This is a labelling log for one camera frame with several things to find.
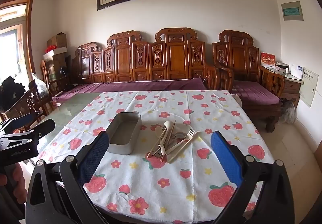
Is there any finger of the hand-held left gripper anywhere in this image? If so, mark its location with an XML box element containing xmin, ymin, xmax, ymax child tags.
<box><xmin>0</xmin><ymin>118</ymin><xmax>56</xmax><ymax>148</ymax></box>
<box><xmin>0</xmin><ymin>111</ymin><xmax>44</xmax><ymax>135</ymax></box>

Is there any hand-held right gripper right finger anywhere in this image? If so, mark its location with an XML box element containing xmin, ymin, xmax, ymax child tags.
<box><xmin>211</xmin><ymin>130</ymin><xmax>295</xmax><ymax>224</ymax></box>

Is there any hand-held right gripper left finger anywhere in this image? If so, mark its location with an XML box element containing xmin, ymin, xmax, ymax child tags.
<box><xmin>25</xmin><ymin>130</ymin><xmax>110</xmax><ymax>224</ymax></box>

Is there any rectangular metal container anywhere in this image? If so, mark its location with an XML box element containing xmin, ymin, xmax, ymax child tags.
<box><xmin>106</xmin><ymin>111</ymin><xmax>142</xmax><ymax>155</ymax></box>

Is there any beige plastic fork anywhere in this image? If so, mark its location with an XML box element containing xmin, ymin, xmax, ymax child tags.
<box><xmin>166</xmin><ymin>128</ymin><xmax>196</xmax><ymax>155</ymax></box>

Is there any wooden chopstick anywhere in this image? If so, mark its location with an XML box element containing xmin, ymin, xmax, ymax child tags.
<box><xmin>161</xmin><ymin>120</ymin><xmax>176</xmax><ymax>162</ymax></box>
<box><xmin>147</xmin><ymin>127</ymin><xmax>168</xmax><ymax>158</ymax></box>
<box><xmin>168</xmin><ymin>132</ymin><xmax>199</xmax><ymax>163</ymax></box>

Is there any person's left hand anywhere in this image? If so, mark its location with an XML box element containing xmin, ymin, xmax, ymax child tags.
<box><xmin>0</xmin><ymin>164</ymin><xmax>26</xmax><ymax>205</ymax></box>

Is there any dark wooden chair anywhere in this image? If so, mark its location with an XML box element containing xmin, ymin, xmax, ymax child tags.
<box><xmin>7</xmin><ymin>79</ymin><xmax>51</xmax><ymax>129</ymax></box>

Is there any black cloth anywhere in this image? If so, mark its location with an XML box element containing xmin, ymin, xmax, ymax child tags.
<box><xmin>0</xmin><ymin>76</ymin><xmax>26</xmax><ymax>114</ymax></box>

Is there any clear plastic bag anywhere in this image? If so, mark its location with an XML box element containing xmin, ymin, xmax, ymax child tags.
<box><xmin>35</xmin><ymin>79</ymin><xmax>49</xmax><ymax>96</ymax></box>

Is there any black desk lamp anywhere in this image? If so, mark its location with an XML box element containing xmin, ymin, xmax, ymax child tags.
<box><xmin>59</xmin><ymin>67</ymin><xmax>76</xmax><ymax>89</ymax></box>

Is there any large cardboard box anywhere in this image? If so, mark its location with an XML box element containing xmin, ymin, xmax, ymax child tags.
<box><xmin>48</xmin><ymin>53</ymin><xmax>67</xmax><ymax>81</ymax></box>

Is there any strawberry print tablecloth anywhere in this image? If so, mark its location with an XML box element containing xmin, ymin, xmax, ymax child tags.
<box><xmin>38</xmin><ymin>90</ymin><xmax>275</xmax><ymax>224</ymax></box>

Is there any square purple seat cushion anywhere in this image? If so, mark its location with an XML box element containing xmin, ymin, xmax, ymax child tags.
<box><xmin>233</xmin><ymin>80</ymin><xmax>281</xmax><ymax>105</ymax></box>

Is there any long purple seat cushion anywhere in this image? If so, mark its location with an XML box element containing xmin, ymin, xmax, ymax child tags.
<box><xmin>52</xmin><ymin>78</ymin><xmax>209</xmax><ymax>104</ymax></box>

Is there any white flat box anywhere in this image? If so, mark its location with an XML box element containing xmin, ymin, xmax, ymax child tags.
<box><xmin>42</xmin><ymin>47</ymin><xmax>67</xmax><ymax>60</ymax></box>

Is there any grey plastic bag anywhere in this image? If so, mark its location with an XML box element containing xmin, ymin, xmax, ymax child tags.
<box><xmin>280</xmin><ymin>100</ymin><xmax>296</xmax><ymax>124</ymax></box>

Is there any wooden side table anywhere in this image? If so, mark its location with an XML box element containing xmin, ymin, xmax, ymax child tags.
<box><xmin>280</xmin><ymin>73</ymin><xmax>304</xmax><ymax>109</ymax></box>

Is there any carved wooden armchair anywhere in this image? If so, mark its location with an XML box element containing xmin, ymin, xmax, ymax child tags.
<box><xmin>213</xmin><ymin>30</ymin><xmax>286</xmax><ymax>134</ymax></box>

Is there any red desk calendar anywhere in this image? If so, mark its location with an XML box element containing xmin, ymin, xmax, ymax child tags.
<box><xmin>260</xmin><ymin>52</ymin><xmax>276</xmax><ymax>67</ymax></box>

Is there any carved wooden sofa bench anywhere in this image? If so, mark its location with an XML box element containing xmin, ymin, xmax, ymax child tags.
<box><xmin>72</xmin><ymin>27</ymin><xmax>234</xmax><ymax>94</ymax></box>

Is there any white electronic device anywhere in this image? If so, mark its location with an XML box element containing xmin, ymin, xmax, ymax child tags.
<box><xmin>289</xmin><ymin>64</ymin><xmax>304</xmax><ymax>79</ymax></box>

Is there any wooden door frame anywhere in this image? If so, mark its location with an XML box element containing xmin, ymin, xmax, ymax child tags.
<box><xmin>0</xmin><ymin>0</ymin><xmax>34</xmax><ymax>81</ymax></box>

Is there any white wall panel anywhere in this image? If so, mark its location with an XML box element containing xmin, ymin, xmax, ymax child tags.
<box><xmin>299</xmin><ymin>67</ymin><xmax>320</xmax><ymax>108</ymax></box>

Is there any white wall electrical box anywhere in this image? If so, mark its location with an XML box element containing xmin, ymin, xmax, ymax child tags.
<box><xmin>281</xmin><ymin>1</ymin><xmax>304</xmax><ymax>21</ymax></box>

